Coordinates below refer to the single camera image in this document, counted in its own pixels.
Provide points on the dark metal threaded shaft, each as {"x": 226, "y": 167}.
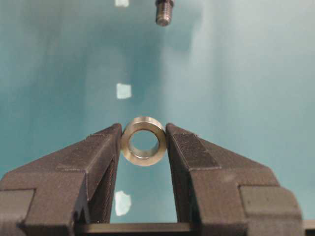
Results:
{"x": 164, "y": 12}

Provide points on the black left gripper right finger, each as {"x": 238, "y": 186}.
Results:
{"x": 225, "y": 193}

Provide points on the middle pale tape marker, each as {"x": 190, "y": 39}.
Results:
{"x": 123, "y": 91}

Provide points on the teal table cloth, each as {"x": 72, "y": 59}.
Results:
{"x": 238, "y": 73}

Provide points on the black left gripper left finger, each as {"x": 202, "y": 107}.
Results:
{"x": 48, "y": 196}

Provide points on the right pale tape marker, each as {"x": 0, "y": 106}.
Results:
{"x": 121, "y": 3}

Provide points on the left pale tape marker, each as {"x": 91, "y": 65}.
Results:
{"x": 122, "y": 203}

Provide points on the pale tape marker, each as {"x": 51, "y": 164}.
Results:
{"x": 121, "y": 3}
{"x": 123, "y": 91}
{"x": 122, "y": 203}

